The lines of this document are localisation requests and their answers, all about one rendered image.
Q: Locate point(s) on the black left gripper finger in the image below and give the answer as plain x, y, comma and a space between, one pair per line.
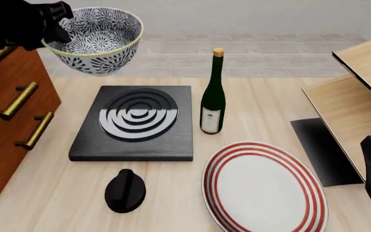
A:
59, 35

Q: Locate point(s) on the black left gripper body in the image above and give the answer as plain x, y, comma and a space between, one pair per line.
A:
60, 10

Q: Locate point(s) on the blue white patterned bowl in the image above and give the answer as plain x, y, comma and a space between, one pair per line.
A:
108, 36

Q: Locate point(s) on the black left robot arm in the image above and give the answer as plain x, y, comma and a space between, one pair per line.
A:
8, 21

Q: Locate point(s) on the red-brown wooden cabinet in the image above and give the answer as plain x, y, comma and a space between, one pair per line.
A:
11, 101

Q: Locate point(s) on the pale wooden rack black panel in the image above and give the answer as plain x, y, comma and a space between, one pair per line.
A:
349, 111

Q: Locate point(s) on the white plate with red rings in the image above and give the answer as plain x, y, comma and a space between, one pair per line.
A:
259, 191

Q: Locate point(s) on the flat black stove plate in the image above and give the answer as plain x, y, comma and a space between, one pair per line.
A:
134, 142

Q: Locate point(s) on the dark green wine bottle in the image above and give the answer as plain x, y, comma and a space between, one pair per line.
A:
212, 96

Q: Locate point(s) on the round black stove knob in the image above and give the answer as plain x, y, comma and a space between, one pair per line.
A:
124, 193

